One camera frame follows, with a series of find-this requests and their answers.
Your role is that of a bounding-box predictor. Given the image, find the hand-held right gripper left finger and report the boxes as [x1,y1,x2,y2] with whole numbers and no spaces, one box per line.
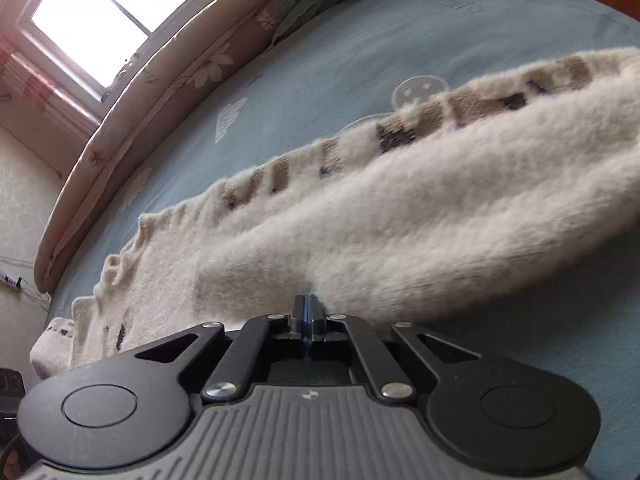
[135,294,308,403]

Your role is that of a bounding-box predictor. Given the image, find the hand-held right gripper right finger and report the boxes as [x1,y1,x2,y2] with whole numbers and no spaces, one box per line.
[307,294,481,403]

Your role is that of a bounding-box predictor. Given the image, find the white fuzzy sweater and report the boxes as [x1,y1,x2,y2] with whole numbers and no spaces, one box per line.
[30,47,640,381]

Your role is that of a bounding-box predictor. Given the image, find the bed with blue floral sheet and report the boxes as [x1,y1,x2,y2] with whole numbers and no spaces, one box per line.
[47,0,640,480]

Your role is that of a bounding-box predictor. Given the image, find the pink floral quilt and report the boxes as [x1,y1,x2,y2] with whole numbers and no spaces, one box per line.
[34,0,351,293]

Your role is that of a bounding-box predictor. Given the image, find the pink striped curtain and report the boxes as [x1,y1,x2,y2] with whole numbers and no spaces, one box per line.
[0,35,101,128]

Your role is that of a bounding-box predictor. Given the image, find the window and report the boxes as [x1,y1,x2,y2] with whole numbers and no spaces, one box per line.
[15,0,221,103]

